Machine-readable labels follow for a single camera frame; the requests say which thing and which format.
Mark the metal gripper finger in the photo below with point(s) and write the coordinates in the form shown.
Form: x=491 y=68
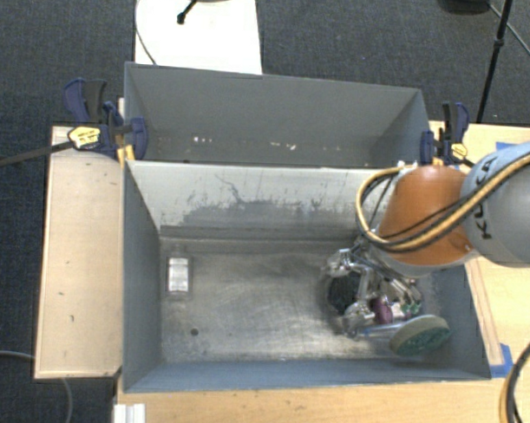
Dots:
x=357 y=314
x=342 y=260

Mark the purple small object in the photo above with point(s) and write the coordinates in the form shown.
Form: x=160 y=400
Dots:
x=382 y=310

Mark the black round object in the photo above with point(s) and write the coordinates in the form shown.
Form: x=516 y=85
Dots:
x=341 y=293

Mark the green and beige round sponge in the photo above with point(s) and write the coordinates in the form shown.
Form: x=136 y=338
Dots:
x=419 y=337

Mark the grey metal bin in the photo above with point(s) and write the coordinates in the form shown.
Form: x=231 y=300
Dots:
x=253 y=301

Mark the pale wood flat board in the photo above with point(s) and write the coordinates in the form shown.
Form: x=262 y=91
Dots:
x=81 y=265

